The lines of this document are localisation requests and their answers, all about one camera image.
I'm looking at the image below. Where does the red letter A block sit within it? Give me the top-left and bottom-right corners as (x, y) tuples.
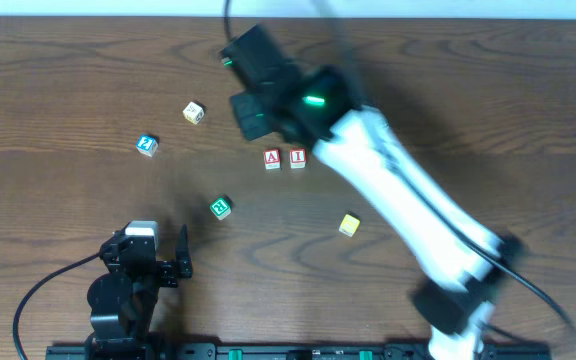
(264, 148), (281, 170)

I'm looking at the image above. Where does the red letter I block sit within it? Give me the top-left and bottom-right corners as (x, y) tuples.
(289, 148), (307, 169)

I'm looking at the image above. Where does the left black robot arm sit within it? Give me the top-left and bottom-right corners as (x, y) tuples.
(85, 220), (193, 359)

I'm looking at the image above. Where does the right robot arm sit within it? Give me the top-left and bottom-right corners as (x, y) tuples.
(221, 25), (522, 359)

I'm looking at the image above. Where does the yellow block near right arm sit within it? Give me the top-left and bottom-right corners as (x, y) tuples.
(338, 214), (360, 237)

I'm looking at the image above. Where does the green number 2 block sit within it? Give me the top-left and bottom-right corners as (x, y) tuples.
(210, 197), (232, 220)

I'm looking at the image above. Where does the cream yellow picture block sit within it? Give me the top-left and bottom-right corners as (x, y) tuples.
(183, 102), (205, 124)

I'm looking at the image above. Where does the blue number 2 block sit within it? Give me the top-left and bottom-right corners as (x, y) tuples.
(136, 135), (159, 157)

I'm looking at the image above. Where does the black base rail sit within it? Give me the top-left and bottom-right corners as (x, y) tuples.
(45, 341), (553, 360)

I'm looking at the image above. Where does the left black cable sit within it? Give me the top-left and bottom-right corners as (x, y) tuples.
(12, 251), (104, 360)

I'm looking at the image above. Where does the black cable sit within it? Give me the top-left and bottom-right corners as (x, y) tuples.
(12, 251), (104, 360)
(222, 0), (576, 341)

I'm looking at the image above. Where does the right black cable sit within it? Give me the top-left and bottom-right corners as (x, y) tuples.
(222, 0), (576, 341)

